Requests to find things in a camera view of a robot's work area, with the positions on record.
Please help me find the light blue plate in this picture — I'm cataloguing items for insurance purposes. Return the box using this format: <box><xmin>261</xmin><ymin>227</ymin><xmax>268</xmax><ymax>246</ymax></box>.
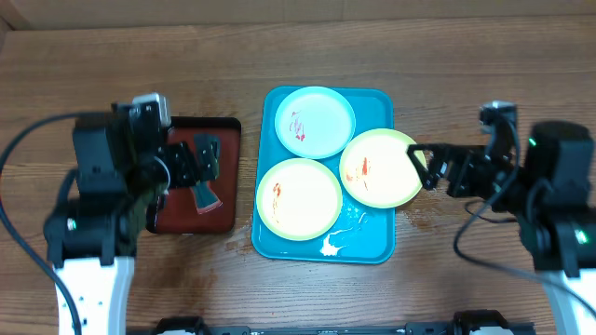
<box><xmin>274</xmin><ymin>87</ymin><xmax>356</xmax><ymax>159</ymax></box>

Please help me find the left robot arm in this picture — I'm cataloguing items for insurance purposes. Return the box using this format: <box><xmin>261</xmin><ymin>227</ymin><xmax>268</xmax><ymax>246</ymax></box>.
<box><xmin>44</xmin><ymin>112</ymin><xmax>221</xmax><ymax>334</ymax></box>

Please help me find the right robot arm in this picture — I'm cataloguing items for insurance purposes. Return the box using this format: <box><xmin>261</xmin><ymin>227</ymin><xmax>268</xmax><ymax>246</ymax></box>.
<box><xmin>407</xmin><ymin>121</ymin><xmax>595</xmax><ymax>334</ymax></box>

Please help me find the dark green sponge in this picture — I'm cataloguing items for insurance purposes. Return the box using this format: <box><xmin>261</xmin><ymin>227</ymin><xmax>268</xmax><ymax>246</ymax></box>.
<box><xmin>192</xmin><ymin>181</ymin><xmax>222</xmax><ymax>214</ymax></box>

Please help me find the black tray with red liquid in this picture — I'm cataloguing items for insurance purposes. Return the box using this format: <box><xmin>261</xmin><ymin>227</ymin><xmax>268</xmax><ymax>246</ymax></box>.
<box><xmin>146</xmin><ymin>116</ymin><xmax>241</xmax><ymax>235</ymax></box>

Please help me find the teal plastic tray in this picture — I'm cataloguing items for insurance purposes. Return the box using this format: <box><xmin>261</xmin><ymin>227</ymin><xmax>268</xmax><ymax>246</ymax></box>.
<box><xmin>251</xmin><ymin>86</ymin><xmax>396</xmax><ymax>264</ymax></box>

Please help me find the yellow-green plate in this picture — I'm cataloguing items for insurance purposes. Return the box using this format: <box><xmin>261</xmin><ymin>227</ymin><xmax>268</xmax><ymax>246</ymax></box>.
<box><xmin>256</xmin><ymin>158</ymin><xmax>343</xmax><ymax>241</ymax></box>
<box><xmin>339</xmin><ymin>128</ymin><xmax>422</xmax><ymax>208</ymax></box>

